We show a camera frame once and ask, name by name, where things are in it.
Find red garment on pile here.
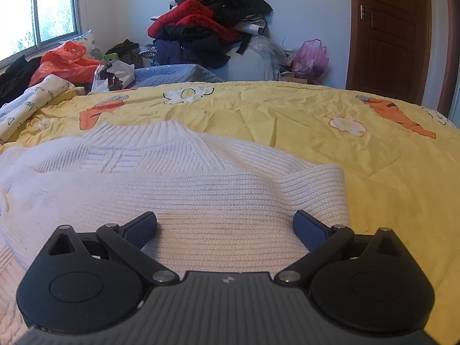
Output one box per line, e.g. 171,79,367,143
147,0,240,42

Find white printed quilt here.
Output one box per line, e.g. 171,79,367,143
1,75,76,145

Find pile of dark clothes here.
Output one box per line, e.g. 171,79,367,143
147,0,273,69

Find crumpled white black bag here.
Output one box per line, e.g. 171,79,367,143
91,60,136,94

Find black clothes near window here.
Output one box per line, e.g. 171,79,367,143
0,55,41,107

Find brown wooden door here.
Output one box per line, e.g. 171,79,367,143
346,0,459,116

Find white knitted sweater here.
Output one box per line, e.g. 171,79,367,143
1,121,349,344

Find orange plastic bag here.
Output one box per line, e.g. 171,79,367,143
29,41,101,87

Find window with frame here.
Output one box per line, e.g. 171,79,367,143
1,0,80,68

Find pink plastic bag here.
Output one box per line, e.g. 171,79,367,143
291,39,329,80

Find yellow carrot print bedsheet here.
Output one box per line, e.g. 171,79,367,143
1,82,459,344

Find light blue knitted blanket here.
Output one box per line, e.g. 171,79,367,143
134,64,224,88

